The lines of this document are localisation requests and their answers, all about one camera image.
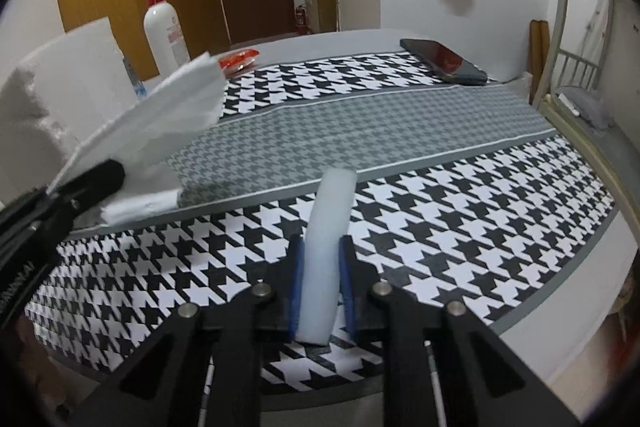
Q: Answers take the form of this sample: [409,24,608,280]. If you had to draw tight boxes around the clear plastic bottle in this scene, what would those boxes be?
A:
[123,56,147,102]

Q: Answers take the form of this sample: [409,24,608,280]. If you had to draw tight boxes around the white foam box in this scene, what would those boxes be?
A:
[0,17,138,208]

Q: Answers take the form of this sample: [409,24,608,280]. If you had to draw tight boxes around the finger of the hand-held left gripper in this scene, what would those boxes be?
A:
[46,158,127,220]

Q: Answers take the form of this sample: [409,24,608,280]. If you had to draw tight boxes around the black smartphone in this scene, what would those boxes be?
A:
[400,38,489,86]

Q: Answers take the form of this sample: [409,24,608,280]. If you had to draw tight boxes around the white tissue paper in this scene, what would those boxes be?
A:
[47,52,227,226]

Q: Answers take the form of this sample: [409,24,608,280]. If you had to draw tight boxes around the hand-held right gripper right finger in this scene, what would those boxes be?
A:
[338,234,584,427]

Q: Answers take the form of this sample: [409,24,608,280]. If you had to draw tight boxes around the grey pillow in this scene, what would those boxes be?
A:
[555,84,614,134]

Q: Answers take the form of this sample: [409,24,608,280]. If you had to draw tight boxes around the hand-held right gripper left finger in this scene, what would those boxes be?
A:
[65,234,306,427]

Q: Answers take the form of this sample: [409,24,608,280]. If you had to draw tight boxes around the leaning wooden boards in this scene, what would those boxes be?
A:
[528,21,551,105]

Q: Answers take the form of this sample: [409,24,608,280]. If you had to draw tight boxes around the white hanging cloth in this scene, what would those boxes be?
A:
[580,0,613,68]

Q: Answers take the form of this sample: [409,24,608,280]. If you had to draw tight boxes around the white metal bunk bed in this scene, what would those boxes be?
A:
[530,0,640,228]

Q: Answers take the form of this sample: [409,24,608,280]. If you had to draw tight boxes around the translucent white plastic tube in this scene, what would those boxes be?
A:
[294,167,359,348]

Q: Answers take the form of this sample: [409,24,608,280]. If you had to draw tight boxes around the houndstooth table cloth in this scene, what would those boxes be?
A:
[25,48,618,395]

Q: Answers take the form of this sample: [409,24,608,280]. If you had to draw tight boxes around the white pump bottle red top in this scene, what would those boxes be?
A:
[130,0,191,76]

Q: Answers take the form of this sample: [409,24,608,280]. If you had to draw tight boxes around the red snack packet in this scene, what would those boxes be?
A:
[218,49,260,79]

